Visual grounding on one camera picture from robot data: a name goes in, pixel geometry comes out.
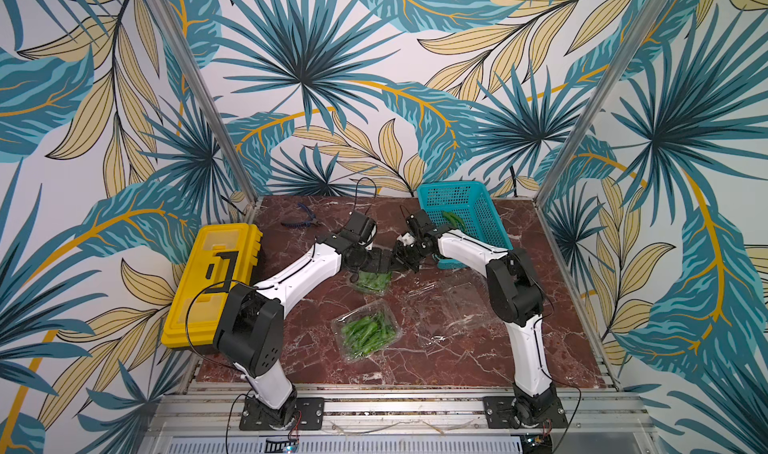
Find clear clamshell pepper container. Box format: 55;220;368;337
331;299;402;363
349;271;392;295

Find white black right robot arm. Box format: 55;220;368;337
393;210;558;411

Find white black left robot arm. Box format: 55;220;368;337
213;211;389;410

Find green peppers in basket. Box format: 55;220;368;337
442;211;466;231

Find teal perforated plastic basket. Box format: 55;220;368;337
417;181;515;277

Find yellow plastic toolbox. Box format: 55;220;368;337
161;223;262;349

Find white vented front panel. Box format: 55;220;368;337
155;435;523;453

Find blue handled pliers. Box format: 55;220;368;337
280;202;321;229

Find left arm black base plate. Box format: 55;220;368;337
239;397;325;432

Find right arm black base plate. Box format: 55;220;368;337
482;396;568;430

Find left aluminium frame post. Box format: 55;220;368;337
146;0;259;208

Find aluminium frame post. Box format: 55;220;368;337
534;0;667;207
146;0;259;208

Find right aluminium frame post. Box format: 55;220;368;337
534;0;667;207

